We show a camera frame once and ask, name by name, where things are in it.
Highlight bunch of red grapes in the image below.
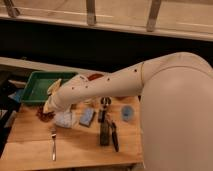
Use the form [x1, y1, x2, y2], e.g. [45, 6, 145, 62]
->
[36, 107, 55, 122]

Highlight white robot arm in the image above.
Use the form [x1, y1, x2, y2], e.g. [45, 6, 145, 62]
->
[44, 52, 213, 171]

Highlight green plastic tray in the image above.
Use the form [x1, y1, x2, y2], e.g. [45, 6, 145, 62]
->
[21, 71, 76, 106]

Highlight silver fork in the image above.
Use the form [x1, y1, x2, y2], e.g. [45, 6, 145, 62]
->
[51, 128, 57, 161]

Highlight blue sponge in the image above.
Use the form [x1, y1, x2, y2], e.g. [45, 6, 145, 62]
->
[79, 108, 95, 127]

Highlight orange bowl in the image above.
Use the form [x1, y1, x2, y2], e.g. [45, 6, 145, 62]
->
[88, 73, 104, 81]

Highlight black handled knife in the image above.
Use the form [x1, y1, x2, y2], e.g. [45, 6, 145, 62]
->
[108, 119, 119, 152]

